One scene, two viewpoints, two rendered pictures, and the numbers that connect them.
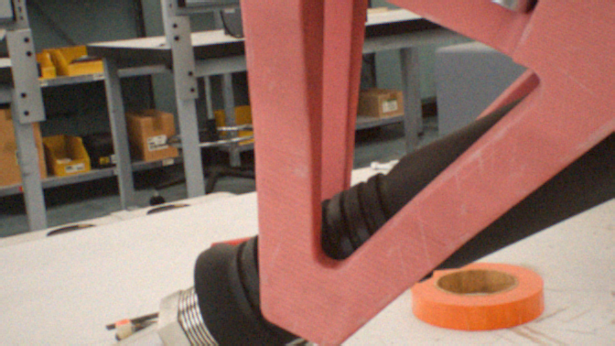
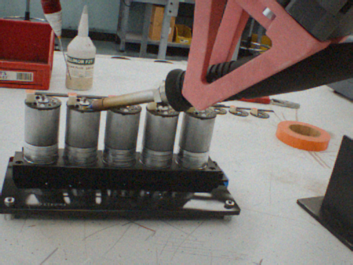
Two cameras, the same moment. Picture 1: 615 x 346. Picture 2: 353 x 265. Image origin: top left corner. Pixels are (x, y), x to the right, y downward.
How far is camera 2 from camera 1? 8 cm
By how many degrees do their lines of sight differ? 16
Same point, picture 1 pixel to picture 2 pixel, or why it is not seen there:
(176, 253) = not seen: hidden behind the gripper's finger
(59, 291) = (149, 83)
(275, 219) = (192, 63)
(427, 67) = not seen: outside the picture
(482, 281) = (308, 132)
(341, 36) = (238, 12)
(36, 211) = (161, 54)
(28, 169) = (163, 36)
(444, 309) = (286, 135)
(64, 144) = (183, 29)
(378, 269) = (218, 89)
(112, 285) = not seen: hidden behind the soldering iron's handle
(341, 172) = (225, 57)
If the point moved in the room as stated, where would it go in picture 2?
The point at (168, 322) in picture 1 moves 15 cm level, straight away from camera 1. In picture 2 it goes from (156, 87) to (184, 45)
